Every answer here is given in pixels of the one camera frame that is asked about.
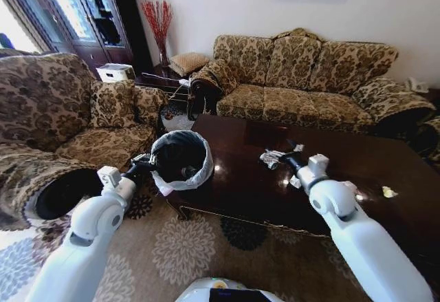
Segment black bin with white liner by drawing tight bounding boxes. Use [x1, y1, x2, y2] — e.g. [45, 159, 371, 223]
[150, 129, 215, 197]

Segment crumpled silver white wrapper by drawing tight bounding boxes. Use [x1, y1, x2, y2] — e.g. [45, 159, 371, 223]
[258, 149, 288, 171]

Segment dark wooden coffee table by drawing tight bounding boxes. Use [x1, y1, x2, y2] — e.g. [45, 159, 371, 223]
[167, 114, 440, 252]

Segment floral three-seat sofa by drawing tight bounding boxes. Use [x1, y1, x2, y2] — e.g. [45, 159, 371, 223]
[190, 28, 437, 135]

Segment floral square cushion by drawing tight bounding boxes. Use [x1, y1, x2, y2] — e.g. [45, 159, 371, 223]
[89, 79, 139, 129]

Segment dark wooden side table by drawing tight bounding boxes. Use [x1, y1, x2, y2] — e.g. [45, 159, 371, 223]
[136, 63, 194, 91]

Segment floral patterned rug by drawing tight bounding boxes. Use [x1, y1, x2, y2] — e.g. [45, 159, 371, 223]
[0, 164, 365, 302]

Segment white storage box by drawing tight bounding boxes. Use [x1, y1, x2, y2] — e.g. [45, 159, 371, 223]
[95, 63, 135, 83]

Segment floral armchair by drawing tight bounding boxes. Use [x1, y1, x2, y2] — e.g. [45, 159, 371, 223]
[0, 52, 170, 221]

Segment gold patterned cushion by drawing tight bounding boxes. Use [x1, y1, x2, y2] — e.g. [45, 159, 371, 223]
[169, 52, 211, 74]

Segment red branches in vase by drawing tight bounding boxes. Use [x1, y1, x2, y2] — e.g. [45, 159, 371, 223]
[140, 0, 174, 67]

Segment white robot front shell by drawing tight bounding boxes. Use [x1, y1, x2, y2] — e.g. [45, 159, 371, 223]
[174, 277, 287, 302]

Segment dark wooden glass cabinet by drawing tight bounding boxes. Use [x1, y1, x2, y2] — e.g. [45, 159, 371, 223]
[0, 0, 134, 73]

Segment floral chair with dark frame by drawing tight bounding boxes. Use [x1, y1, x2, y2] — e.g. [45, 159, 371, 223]
[410, 114, 440, 164]

